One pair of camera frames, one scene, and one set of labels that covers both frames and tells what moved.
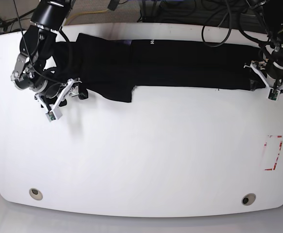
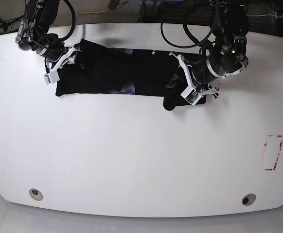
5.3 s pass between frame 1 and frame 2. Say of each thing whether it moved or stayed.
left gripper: moved
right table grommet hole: stayed
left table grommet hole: stayed
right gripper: moved
